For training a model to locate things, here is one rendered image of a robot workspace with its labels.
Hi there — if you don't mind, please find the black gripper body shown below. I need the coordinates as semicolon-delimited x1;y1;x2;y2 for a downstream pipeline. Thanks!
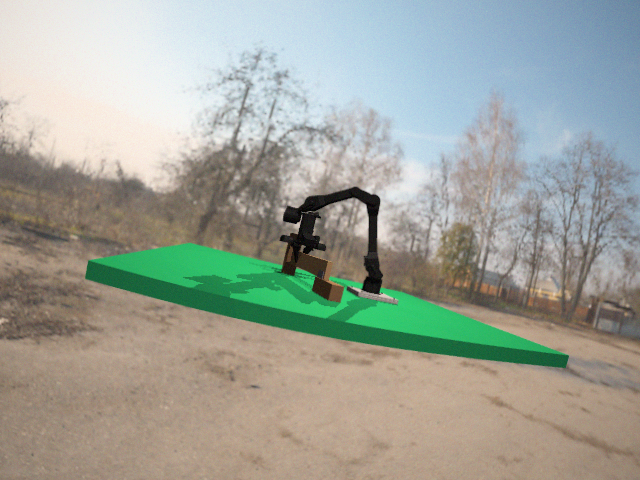
279;225;326;251

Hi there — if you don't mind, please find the long wooden rail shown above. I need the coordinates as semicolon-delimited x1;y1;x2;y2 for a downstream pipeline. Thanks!
291;251;333;281

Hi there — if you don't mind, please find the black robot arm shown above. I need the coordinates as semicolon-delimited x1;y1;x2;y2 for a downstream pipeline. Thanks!
283;187;383;295

